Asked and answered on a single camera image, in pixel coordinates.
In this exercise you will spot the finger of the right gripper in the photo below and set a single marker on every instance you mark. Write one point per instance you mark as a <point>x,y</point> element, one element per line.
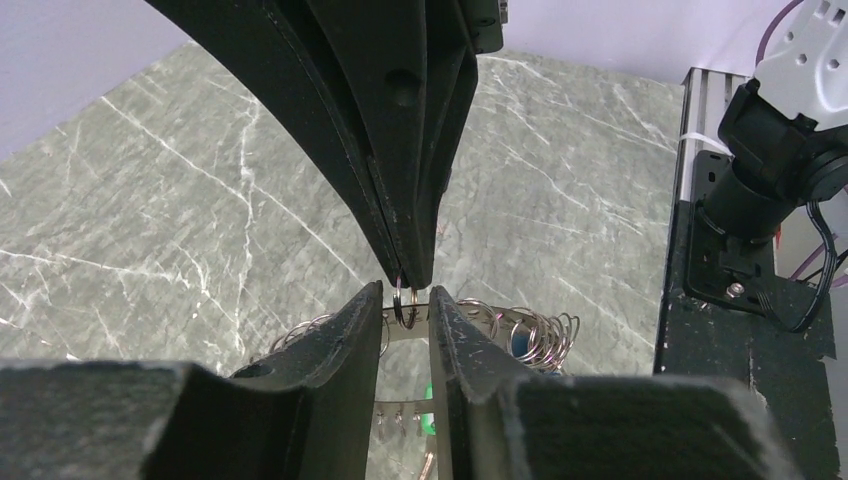
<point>278,51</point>

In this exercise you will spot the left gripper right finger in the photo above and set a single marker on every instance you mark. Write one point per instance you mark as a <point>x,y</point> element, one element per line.
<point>674,427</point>

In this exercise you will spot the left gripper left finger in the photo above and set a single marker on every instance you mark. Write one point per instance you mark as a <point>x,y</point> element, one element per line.
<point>139,419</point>

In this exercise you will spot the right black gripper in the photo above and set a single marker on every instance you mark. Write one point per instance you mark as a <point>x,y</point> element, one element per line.
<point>411,71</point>

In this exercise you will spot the metal disc with keyrings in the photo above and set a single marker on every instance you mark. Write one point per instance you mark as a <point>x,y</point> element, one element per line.
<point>495,417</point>

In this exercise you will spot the green key tag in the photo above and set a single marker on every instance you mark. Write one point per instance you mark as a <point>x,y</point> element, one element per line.
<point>427,418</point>

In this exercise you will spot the blue key tag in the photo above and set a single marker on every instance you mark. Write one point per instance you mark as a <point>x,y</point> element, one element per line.
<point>541,353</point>

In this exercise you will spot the black base beam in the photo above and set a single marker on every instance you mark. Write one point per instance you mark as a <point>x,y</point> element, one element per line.
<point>742,344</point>

